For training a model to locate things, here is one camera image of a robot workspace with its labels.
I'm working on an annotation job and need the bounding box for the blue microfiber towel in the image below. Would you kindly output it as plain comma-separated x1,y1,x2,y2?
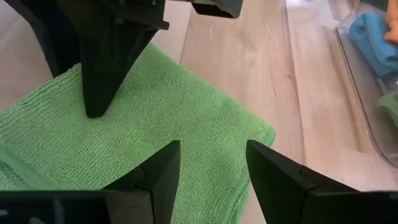
348,11,398,77

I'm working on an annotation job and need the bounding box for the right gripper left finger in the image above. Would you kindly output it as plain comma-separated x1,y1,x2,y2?
102,139,182,224

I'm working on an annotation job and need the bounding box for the orange microfiber towel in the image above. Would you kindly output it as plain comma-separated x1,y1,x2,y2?
384,0,398,44

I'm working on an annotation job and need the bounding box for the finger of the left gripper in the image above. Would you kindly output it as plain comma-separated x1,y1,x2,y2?
58,0,170,119
2,0,82,78

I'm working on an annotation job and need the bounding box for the clear plastic bin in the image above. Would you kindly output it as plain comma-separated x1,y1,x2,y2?
328,0,398,169

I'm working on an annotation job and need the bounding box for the green microfiber towel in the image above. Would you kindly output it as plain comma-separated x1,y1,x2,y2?
377,93,398,128
0,43,277,224

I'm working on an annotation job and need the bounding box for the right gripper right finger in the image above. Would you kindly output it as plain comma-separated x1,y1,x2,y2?
245,139,360,224

